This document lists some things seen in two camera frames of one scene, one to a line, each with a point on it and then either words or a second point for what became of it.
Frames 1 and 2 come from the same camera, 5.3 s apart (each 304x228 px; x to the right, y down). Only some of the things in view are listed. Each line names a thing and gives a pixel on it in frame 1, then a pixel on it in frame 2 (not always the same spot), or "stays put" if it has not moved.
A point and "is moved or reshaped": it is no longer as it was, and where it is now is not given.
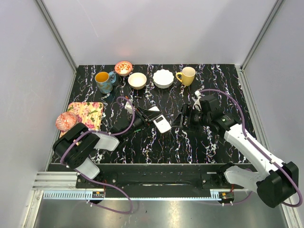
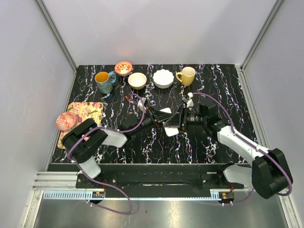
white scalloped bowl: x=163 y=78 stays put
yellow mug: x=188 y=75 stays put
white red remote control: x=161 y=123 is moved or reshaped
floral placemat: x=89 y=113 stays put
